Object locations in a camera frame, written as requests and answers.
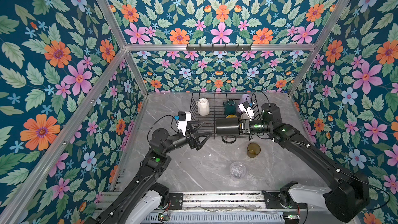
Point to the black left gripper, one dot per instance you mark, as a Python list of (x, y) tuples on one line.
[(193, 143)]

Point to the black mug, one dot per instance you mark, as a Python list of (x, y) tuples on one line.
[(227, 129)]

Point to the green mug cream inside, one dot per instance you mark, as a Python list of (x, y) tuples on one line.
[(229, 107)]

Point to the cream white mug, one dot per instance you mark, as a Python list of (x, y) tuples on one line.
[(203, 107)]

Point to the white mug red inside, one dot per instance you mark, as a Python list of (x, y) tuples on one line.
[(244, 116)]

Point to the lilac cup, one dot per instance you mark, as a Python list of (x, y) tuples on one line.
[(245, 98)]

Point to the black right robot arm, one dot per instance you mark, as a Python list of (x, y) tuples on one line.
[(345, 194)]

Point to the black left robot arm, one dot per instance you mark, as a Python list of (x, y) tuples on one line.
[(143, 194)]

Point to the olive glass cup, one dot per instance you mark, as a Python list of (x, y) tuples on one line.
[(253, 150)]

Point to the clear glass cup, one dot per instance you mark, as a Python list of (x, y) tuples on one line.
[(237, 170)]

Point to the black wire dish rack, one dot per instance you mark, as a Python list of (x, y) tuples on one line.
[(217, 110)]

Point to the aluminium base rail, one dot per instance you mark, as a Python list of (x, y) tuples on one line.
[(221, 207)]

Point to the black hook rail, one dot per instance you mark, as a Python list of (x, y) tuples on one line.
[(219, 47)]

